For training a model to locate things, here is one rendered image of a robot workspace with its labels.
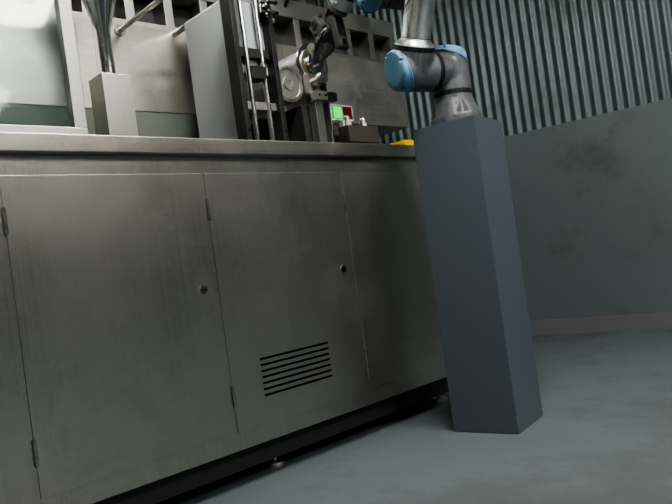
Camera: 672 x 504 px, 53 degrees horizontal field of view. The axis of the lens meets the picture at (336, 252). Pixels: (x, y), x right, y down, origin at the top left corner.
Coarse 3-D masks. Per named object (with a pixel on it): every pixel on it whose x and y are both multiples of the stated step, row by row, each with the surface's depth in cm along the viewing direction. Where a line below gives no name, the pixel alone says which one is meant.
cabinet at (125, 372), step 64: (0, 192) 139; (64, 192) 148; (128, 192) 158; (192, 192) 170; (256, 192) 184; (320, 192) 200; (384, 192) 219; (0, 256) 137; (64, 256) 146; (128, 256) 156; (192, 256) 168; (256, 256) 181; (320, 256) 197; (384, 256) 216; (0, 320) 136; (64, 320) 145; (128, 320) 155; (192, 320) 166; (256, 320) 179; (320, 320) 194; (384, 320) 213; (0, 384) 135; (64, 384) 143; (128, 384) 153; (192, 384) 164; (256, 384) 177; (320, 384) 192; (384, 384) 210; (0, 448) 133; (64, 448) 142; (128, 448) 151; (192, 448) 162; (256, 448) 180
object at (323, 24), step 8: (328, 8) 224; (320, 16) 230; (328, 16) 227; (344, 16) 225; (320, 24) 228; (328, 24) 228; (312, 32) 231; (320, 32) 228; (328, 32) 227; (328, 40) 230
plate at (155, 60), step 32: (128, 32) 228; (160, 32) 237; (96, 64) 219; (128, 64) 227; (160, 64) 235; (352, 64) 303; (160, 96) 234; (192, 96) 243; (352, 96) 300; (384, 96) 315; (384, 128) 320
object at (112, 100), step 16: (96, 0) 194; (112, 0) 197; (96, 16) 195; (112, 16) 198; (96, 32) 197; (112, 48) 198; (112, 64) 197; (96, 80) 194; (112, 80) 194; (128, 80) 197; (96, 96) 195; (112, 96) 193; (128, 96) 196; (96, 112) 196; (112, 112) 193; (128, 112) 196; (96, 128) 197; (112, 128) 192; (128, 128) 195
